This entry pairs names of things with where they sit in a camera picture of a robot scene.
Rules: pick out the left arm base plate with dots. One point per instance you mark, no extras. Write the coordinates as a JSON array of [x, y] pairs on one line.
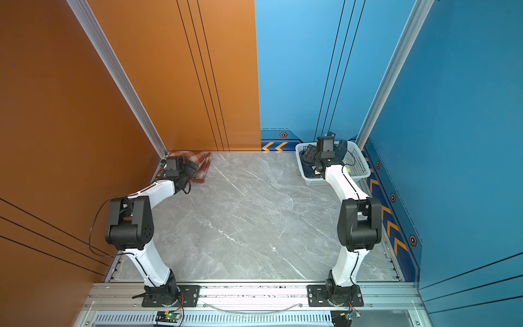
[[182, 296]]

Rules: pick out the white plastic laundry basket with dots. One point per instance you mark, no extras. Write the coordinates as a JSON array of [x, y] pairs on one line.
[[353, 157]]

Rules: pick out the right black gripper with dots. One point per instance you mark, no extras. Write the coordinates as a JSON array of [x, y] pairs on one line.
[[310, 152]]

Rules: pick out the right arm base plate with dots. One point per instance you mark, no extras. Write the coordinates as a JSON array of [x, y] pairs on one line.
[[334, 296]]

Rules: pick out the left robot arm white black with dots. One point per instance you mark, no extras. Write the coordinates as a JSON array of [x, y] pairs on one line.
[[130, 229]]

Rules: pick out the dark blue denim skirt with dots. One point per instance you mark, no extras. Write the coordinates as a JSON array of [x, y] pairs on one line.
[[341, 148]]

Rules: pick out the red plaid skirt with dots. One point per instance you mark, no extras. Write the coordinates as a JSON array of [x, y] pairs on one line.
[[201, 158]]

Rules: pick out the left green circuit board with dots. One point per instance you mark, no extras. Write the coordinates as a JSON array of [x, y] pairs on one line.
[[168, 318]]

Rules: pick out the green circuit board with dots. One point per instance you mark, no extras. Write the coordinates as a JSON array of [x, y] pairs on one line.
[[344, 318], [168, 318]]

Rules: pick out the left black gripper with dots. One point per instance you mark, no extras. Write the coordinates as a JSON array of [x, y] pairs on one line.
[[191, 171]]

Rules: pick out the aluminium corner post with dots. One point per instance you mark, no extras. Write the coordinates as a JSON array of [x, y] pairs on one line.
[[101, 44], [411, 30]]

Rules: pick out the right aluminium corner post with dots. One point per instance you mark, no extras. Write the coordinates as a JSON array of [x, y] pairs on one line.
[[411, 30]]

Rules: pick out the right green circuit board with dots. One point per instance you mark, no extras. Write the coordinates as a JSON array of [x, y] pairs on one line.
[[344, 318]]

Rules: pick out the left aluminium corner post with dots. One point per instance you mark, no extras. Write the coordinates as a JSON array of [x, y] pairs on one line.
[[101, 44]]

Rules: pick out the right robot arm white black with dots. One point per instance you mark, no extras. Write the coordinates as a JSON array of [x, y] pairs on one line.
[[358, 228]]

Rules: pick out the aluminium front rail frame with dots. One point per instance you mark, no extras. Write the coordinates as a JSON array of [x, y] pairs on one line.
[[254, 303]]

